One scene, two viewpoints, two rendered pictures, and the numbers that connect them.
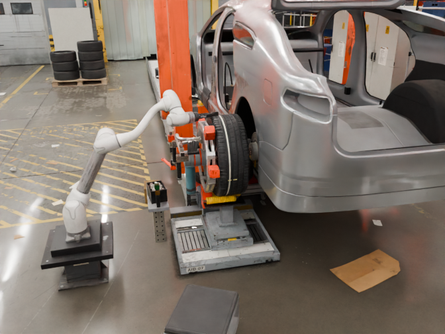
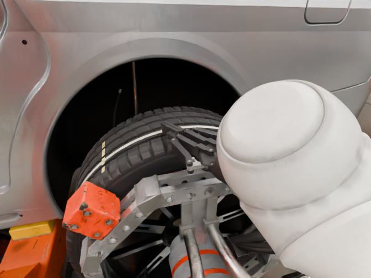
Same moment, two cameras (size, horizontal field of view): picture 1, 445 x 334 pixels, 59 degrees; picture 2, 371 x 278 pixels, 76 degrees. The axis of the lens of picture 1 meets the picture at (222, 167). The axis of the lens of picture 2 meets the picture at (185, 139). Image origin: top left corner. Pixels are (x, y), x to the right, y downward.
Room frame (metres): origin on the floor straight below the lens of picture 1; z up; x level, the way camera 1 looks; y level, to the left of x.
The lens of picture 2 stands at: (3.06, 0.54, 1.45)
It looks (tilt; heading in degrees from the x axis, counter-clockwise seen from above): 30 degrees down; 267
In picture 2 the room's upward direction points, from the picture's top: straight up
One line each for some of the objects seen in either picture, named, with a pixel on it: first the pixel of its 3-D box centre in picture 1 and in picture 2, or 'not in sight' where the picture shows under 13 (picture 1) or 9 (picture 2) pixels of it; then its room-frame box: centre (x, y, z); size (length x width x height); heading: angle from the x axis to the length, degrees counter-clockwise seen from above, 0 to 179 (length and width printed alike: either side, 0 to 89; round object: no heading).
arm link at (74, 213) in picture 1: (74, 215); not in sight; (2.65, 1.13, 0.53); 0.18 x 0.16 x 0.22; 15
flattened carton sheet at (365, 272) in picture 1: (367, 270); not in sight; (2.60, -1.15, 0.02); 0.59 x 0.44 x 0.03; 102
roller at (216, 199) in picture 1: (220, 199); not in sight; (2.91, 0.02, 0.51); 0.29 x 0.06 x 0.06; 102
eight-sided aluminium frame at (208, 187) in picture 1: (205, 156); (193, 254); (3.01, 0.14, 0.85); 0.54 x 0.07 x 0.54; 12
